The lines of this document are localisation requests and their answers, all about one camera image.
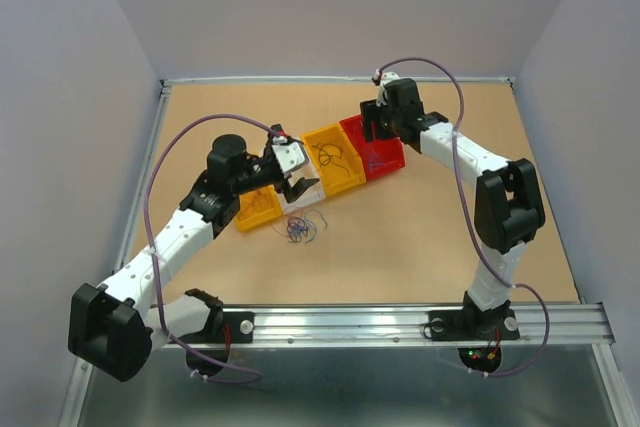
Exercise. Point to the yellow plastic bin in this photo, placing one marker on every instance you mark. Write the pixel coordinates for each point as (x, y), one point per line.
(257, 208)
(339, 165)

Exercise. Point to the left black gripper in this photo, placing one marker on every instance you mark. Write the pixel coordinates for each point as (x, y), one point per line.
(292, 193)

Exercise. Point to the white plastic bin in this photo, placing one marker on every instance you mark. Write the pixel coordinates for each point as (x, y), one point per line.
(311, 196)

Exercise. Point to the far yellow plastic bin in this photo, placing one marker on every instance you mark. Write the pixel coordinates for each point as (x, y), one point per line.
(339, 165)

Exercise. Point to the aluminium front rail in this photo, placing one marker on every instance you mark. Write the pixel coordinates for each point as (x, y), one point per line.
(379, 326)

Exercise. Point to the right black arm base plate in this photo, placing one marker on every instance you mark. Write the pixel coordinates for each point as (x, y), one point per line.
(466, 325)

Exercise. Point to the aluminium back rail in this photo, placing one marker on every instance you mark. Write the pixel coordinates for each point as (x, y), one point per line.
(322, 79)

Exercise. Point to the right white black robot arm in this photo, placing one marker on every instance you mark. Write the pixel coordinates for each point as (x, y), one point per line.
(503, 219)

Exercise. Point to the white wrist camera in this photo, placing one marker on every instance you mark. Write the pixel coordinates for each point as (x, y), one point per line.
(289, 152)
(381, 80)

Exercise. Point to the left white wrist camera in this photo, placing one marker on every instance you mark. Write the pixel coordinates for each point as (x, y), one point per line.
(289, 152)

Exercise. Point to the red plastic bin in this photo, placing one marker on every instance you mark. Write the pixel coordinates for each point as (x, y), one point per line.
(379, 158)

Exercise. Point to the grey metal front panel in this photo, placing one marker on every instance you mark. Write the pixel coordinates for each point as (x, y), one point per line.
(357, 387)

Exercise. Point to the aluminium rail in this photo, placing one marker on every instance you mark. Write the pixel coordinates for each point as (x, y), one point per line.
(379, 326)
(322, 79)
(127, 239)

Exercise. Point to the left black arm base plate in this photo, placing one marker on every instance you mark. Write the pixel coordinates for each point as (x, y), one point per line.
(223, 327)

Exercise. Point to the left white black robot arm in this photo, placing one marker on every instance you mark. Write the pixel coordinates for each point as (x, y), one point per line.
(116, 325)

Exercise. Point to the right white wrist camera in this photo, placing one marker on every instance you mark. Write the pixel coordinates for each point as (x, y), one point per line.
(381, 80)

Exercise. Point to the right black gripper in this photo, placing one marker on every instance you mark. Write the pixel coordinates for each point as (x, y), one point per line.
(371, 112)

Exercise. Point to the aluminium left side rail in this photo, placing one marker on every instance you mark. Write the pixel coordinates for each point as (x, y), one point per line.
(127, 239)

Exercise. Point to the near yellow plastic bin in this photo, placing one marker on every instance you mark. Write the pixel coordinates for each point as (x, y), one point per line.
(257, 208)

